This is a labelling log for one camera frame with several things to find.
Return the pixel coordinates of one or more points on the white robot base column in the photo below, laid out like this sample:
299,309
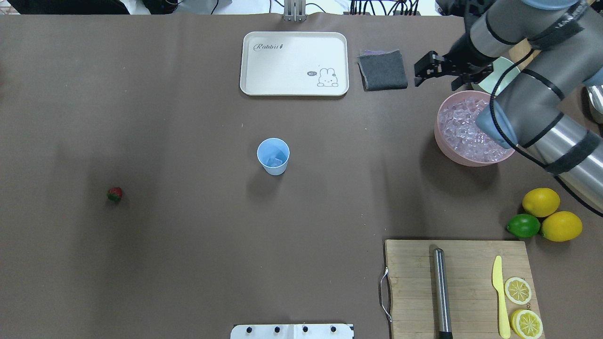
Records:
293,331

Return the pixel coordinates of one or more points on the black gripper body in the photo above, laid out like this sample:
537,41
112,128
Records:
462,52

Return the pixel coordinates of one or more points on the lemon half slice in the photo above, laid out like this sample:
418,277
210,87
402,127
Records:
518,290
527,324

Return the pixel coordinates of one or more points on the dark grey folded cloth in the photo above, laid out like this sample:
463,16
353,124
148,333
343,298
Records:
382,70

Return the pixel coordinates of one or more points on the beige rabbit tray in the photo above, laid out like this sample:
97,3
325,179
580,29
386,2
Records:
294,64

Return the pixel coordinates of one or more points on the yellow lemon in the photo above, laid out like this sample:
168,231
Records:
561,226
541,202

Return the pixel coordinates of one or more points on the metal ice scoop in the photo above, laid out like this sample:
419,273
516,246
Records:
595,97

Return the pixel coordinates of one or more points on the wooden cutting board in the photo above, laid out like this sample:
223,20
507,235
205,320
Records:
473,301

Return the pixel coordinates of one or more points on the pink bowl of ice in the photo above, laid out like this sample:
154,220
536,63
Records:
458,136

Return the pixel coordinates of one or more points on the steel cylindrical rod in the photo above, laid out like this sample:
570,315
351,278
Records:
442,302

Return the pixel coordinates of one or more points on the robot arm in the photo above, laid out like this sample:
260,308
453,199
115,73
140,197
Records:
567,34

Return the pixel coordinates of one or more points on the yellow plastic knife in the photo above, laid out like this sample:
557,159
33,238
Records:
498,283

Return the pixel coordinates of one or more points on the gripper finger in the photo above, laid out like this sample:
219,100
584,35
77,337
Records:
430,66

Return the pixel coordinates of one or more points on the light blue plastic cup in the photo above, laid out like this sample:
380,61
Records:
273,154

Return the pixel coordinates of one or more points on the green lime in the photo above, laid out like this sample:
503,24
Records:
523,226

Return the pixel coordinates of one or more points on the red strawberry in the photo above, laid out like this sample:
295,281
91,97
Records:
115,194

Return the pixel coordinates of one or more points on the aluminium frame post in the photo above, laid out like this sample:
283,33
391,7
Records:
294,10

